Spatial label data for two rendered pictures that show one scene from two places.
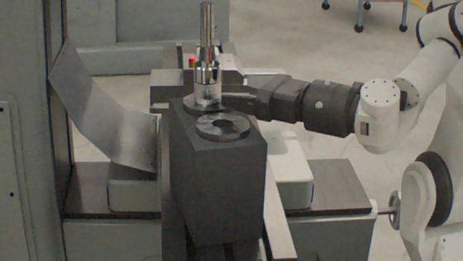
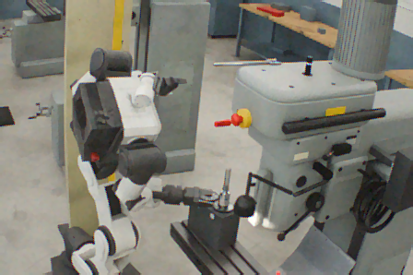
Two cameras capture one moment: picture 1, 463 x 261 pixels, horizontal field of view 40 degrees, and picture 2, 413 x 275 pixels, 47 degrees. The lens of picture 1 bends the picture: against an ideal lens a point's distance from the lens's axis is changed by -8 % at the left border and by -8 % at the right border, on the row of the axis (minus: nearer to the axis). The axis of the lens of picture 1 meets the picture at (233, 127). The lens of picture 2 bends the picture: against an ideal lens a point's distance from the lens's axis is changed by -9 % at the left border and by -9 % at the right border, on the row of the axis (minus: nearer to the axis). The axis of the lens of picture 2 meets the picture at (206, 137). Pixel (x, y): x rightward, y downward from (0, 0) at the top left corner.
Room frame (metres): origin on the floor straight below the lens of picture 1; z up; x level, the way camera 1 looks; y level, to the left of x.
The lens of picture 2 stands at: (2.79, -0.90, 2.39)
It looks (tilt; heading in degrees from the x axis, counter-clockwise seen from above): 26 degrees down; 154
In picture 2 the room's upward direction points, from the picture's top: 7 degrees clockwise
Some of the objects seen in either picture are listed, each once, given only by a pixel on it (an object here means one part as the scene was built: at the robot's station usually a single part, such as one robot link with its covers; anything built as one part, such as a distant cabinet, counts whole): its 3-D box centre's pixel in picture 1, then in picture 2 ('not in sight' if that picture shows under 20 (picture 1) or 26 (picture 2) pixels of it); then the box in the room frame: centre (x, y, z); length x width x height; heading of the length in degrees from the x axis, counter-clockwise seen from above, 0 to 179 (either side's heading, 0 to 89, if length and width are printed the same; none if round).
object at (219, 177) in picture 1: (214, 163); (213, 218); (1.07, 0.03, 1.03); 0.22 x 0.12 x 0.20; 17
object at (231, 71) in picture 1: (230, 68); not in sight; (1.60, 0.01, 1.02); 0.12 x 0.06 x 0.04; 6
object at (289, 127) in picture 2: not in sight; (338, 119); (1.66, 0.11, 1.79); 0.45 x 0.04 x 0.04; 96
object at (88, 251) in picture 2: not in sight; (97, 264); (0.87, -0.48, 0.68); 0.21 x 0.20 x 0.13; 17
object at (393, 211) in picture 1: (385, 211); not in sight; (1.57, -0.44, 0.63); 0.16 x 0.12 x 0.12; 96
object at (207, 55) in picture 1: (207, 34); (227, 180); (1.11, 0.05, 1.25); 0.03 x 0.03 x 0.11
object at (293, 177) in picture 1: (207, 164); not in sight; (1.52, 0.06, 0.79); 0.50 x 0.35 x 0.12; 96
